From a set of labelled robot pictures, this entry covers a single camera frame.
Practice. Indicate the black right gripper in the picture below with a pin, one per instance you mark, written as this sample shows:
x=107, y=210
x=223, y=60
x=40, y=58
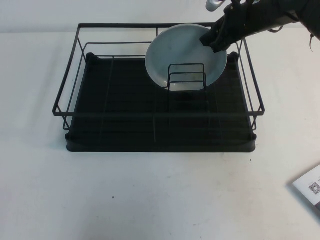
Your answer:
x=237, y=20

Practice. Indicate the round grey-blue plate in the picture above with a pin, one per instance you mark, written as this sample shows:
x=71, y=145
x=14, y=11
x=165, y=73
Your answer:
x=180, y=50

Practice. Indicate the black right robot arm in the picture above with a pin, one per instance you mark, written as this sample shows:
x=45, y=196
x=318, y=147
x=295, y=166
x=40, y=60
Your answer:
x=280, y=12

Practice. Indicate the black plastic drain tray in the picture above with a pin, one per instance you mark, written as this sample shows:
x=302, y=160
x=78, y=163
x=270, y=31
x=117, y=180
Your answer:
x=130, y=100

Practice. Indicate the white booklet with QR code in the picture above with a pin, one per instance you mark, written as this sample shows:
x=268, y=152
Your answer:
x=308, y=187

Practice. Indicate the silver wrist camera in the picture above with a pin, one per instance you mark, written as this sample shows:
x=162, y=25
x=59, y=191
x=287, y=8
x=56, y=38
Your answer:
x=214, y=4

